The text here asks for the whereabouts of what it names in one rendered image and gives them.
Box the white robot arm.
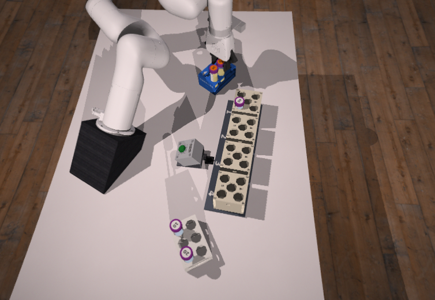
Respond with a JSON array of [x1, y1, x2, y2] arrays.
[[85, 0, 246, 137]]

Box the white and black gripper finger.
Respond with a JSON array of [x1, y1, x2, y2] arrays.
[[210, 53, 219, 65], [223, 50, 238, 72]]

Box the beige bucket adapter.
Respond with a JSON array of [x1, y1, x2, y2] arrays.
[[213, 170, 249, 214], [220, 140, 254, 175], [232, 88, 263, 117], [226, 113, 258, 145]]

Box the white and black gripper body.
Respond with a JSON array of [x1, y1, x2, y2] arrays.
[[206, 26, 235, 61]]

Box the blue tube rack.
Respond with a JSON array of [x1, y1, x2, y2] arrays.
[[198, 63, 236, 95]]

